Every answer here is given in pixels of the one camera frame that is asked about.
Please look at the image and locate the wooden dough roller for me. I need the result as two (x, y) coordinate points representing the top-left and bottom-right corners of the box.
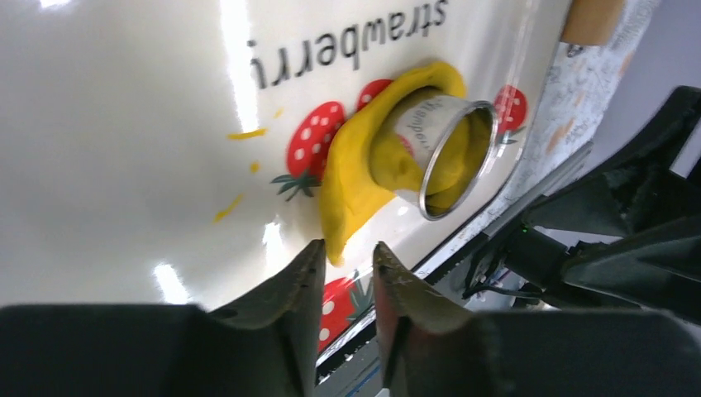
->
(560, 0), (627, 46)

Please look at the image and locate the strawberry print rectangular tray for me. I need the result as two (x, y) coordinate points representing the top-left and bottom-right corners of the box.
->
(0, 0), (574, 355)

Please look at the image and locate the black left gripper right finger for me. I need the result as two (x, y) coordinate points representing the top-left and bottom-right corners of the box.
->
(373, 242), (700, 396)

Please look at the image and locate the clear tape roll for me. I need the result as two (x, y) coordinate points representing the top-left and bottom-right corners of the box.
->
(389, 88), (497, 221)

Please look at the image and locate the yellow dough piece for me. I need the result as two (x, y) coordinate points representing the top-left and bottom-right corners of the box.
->
(318, 62), (467, 267)

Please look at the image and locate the floral tablecloth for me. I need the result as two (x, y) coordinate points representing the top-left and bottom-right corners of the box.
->
(414, 1), (660, 272)

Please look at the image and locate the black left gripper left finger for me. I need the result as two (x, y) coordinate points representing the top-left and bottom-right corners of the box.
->
(1, 240), (326, 396)

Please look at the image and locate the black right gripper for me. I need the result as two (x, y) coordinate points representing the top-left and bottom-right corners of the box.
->
(503, 86), (700, 323)

